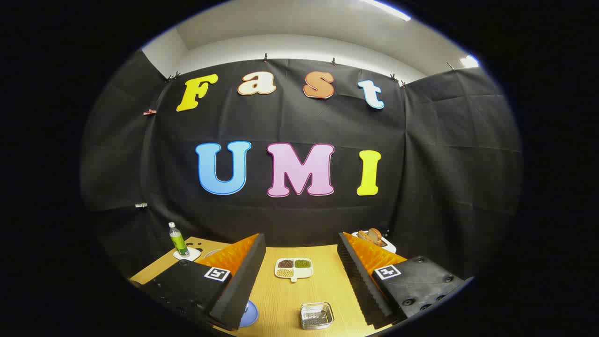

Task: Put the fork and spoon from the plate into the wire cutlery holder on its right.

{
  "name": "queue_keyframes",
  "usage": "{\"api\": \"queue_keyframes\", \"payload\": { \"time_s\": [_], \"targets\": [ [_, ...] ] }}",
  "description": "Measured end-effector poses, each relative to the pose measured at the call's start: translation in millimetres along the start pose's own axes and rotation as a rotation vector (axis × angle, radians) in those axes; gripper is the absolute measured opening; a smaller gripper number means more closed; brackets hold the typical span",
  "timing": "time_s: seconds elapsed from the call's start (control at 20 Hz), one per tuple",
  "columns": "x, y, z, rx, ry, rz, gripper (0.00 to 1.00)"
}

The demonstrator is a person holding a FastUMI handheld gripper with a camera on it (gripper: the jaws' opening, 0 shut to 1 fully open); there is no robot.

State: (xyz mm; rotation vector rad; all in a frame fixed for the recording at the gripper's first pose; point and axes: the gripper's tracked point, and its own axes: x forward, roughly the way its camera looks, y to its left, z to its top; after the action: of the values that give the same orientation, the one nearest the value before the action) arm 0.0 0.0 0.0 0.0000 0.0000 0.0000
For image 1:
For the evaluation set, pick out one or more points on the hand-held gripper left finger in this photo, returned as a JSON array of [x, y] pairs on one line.
[[243, 281]]

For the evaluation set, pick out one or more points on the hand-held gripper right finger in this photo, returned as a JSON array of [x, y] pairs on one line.
[[360, 281]]

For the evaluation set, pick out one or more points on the blue plate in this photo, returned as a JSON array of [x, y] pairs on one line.
[[251, 316]]

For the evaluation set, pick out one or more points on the plate of toy food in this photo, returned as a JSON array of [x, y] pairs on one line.
[[211, 253]]

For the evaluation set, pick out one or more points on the white toaster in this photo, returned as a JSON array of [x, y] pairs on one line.
[[389, 245]]

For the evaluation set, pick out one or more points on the bread slice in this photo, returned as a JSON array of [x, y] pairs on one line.
[[374, 234]]

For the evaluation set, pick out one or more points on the white divided bean tray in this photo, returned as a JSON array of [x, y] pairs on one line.
[[293, 274]]

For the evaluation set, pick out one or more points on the white coaster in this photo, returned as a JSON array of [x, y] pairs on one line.
[[194, 255]]

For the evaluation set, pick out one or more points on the green drink bottle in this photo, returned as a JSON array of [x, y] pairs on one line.
[[178, 238]]

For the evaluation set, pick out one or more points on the black backdrop cloth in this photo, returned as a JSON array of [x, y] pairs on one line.
[[299, 121]]

